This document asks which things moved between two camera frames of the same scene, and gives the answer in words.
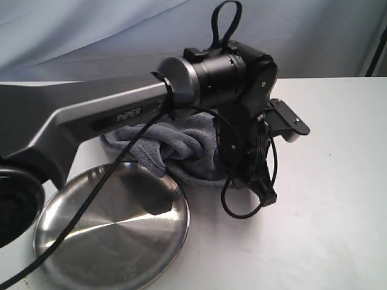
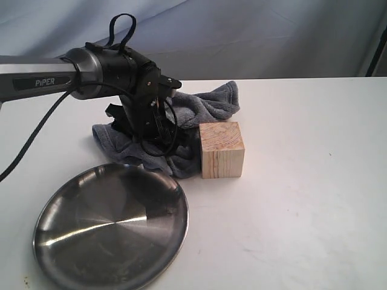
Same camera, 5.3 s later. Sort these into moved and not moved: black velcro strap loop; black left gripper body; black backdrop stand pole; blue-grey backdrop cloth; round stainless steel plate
Moved: black velcro strap loop; black left gripper body
Not moved: black backdrop stand pole; round stainless steel plate; blue-grey backdrop cloth
